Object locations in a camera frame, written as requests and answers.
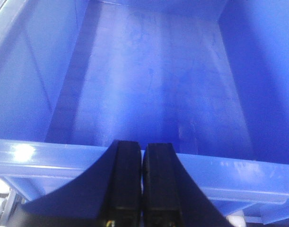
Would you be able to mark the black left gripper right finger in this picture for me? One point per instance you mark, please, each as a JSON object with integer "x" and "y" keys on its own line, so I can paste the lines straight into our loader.
{"x": 171, "y": 198}

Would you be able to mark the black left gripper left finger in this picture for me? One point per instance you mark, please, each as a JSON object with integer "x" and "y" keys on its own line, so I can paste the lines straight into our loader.
{"x": 107, "y": 194}

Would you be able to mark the blue bin front left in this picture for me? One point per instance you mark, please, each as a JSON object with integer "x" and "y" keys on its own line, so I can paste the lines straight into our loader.
{"x": 211, "y": 77}

